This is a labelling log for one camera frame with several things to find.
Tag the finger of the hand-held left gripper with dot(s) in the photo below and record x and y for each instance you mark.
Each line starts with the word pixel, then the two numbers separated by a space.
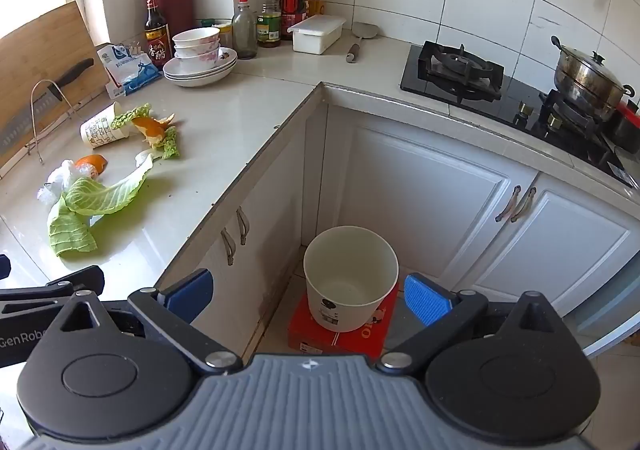
pixel 4 267
pixel 75 280

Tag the printed paper cup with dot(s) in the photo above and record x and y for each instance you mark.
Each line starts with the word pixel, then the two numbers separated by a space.
pixel 100 129

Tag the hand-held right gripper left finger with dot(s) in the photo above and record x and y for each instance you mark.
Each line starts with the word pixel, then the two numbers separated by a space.
pixel 187 292

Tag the stainless steel pot with lid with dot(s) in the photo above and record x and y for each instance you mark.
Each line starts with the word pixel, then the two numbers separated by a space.
pixel 590 79

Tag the green lidded jar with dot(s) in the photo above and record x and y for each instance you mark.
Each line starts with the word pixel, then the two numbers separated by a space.
pixel 205 23

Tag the dark vinegar bottle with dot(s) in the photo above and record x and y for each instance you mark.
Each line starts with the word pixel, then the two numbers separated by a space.
pixel 156 49

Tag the wooden cutting board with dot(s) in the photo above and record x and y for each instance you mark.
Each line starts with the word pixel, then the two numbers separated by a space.
pixel 45 44

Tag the large pale cabbage leaf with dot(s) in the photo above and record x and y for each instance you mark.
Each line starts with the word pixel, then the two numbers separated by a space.
pixel 105 195

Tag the bottle with red label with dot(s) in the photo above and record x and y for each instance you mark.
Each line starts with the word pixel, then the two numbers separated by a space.
pixel 290 4

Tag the white plastic bin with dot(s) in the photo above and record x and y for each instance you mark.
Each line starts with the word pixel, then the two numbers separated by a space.
pixel 345 270

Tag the white cabinet door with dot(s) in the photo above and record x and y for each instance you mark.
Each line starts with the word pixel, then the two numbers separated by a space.
pixel 425 190
pixel 280 210
pixel 575 250
pixel 200 255

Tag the red cardboard box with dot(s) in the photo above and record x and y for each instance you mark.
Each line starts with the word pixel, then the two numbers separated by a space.
pixel 320 337

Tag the orange peel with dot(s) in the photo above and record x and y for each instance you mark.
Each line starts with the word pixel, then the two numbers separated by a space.
pixel 92 163
pixel 150 129

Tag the white deep plate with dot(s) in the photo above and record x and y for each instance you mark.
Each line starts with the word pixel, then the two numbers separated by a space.
pixel 200 84
pixel 225 60
pixel 200 78

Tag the brass stove knob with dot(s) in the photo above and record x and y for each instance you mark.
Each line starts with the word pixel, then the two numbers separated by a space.
pixel 525 108
pixel 553 120

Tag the yellow seasoning box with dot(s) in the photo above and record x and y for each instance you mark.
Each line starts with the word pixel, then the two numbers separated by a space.
pixel 225 34

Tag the oil bottle with green label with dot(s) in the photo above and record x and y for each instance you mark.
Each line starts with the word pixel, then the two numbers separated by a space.
pixel 269 24

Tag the black glass gas stove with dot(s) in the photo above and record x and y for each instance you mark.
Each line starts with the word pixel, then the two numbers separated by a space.
pixel 510 89

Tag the glass bottle with red cap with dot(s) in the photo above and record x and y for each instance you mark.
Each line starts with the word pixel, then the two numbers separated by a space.
pixel 245 34

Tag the dark pot with red rim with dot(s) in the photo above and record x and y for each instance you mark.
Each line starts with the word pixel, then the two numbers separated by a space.
pixel 625 129

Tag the black cast iron pan support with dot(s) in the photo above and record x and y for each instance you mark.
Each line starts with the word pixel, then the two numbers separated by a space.
pixel 575 112
pixel 435 72

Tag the white lidded plastic container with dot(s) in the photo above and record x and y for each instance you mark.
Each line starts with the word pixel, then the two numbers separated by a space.
pixel 317 37

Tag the metal spatula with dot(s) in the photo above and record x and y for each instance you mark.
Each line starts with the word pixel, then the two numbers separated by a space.
pixel 364 31

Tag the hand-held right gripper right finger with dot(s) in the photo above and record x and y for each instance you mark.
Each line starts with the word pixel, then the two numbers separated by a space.
pixel 425 300

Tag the clear plastic wrap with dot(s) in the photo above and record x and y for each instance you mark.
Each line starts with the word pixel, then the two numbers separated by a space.
pixel 57 180

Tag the dark red knife block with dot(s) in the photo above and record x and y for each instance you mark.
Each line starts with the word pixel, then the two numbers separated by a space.
pixel 177 9

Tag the white and blue salt bag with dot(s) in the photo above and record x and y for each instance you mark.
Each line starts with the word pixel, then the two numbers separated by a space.
pixel 130 74

